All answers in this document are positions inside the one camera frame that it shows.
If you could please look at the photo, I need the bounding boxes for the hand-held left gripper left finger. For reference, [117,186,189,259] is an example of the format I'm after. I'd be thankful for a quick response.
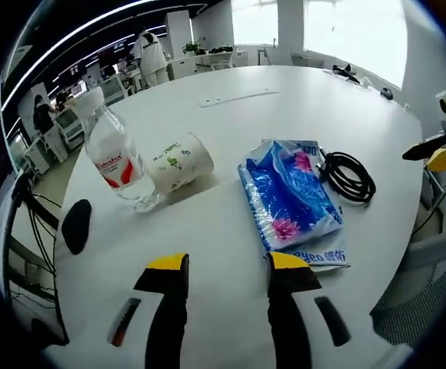
[95,252,191,369]

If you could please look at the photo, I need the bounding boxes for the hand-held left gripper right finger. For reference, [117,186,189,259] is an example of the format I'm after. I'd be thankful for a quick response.
[263,251,367,369]

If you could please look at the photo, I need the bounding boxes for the white blue-printed plastic bag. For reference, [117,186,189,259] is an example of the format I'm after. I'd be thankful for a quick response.
[260,137,351,274]

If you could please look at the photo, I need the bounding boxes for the blue tissue pack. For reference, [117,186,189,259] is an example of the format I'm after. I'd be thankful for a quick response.
[237,138,344,251]

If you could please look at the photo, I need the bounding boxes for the white paper cup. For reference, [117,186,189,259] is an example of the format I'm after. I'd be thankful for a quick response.
[145,131,215,194]

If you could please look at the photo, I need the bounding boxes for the clear water bottle red label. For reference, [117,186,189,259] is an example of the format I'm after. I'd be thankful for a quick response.
[72,85,161,214]

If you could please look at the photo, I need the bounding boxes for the black angular object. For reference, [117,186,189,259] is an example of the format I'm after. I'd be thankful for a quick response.
[331,63,364,85]

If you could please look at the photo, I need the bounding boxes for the black oval mouse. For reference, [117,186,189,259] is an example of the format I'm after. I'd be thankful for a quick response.
[60,198,94,256]

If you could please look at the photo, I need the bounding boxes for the grey mesh office chair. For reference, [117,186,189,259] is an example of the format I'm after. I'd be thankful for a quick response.
[368,221,446,347]

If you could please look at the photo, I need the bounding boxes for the white table cover strip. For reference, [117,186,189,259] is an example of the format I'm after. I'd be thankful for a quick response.
[198,89,281,109]

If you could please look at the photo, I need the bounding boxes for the white table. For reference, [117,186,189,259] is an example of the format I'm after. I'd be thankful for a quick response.
[40,64,427,369]

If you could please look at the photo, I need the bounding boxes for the ceiling light strip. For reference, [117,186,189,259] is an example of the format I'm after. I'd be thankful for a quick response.
[0,0,162,113]

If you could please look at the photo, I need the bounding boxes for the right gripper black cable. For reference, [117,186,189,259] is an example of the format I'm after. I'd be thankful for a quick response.
[418,171,446,217]

